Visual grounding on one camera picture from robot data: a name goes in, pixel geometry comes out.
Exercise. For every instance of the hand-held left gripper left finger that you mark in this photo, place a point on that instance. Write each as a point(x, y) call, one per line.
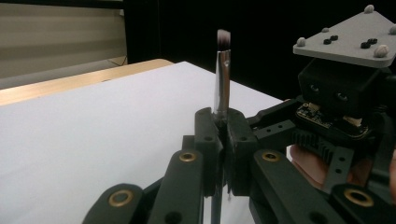
point(211, 155)

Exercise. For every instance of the black horizontal crossbar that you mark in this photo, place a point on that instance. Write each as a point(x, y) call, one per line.
point(62, 3)

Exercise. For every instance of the black curtain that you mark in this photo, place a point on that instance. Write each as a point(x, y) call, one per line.
point(264, 37)

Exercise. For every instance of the thick black makeup brush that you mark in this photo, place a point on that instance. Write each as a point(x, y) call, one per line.
point(222, 81)

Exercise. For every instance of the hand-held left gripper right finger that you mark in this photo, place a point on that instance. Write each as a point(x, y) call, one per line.
point(238, 155)

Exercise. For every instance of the white table cover sheet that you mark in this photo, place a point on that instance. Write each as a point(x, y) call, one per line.
point(93, 130)

